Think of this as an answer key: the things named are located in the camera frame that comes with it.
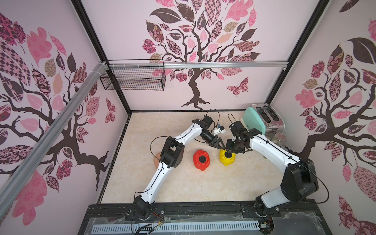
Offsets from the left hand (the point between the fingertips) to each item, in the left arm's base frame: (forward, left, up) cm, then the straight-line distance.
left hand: (221, 149), depth 90 cm
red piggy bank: (-11, +15, +2) cm, 18 cm away
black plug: (-5, -3, +2) cm, 6 cm away
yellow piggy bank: (-8, -2, -1) cm, 8 cm away
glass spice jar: (+2, -34, +7) cm, 35 cm away
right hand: (-1, -4, +3) cm, 6 cm away
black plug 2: (-8, +12, +2) cm, 15 cm away
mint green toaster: (+19, -30, +9) cm, 36 cm away
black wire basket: (+41, +49, +28) cm, 69 cm away
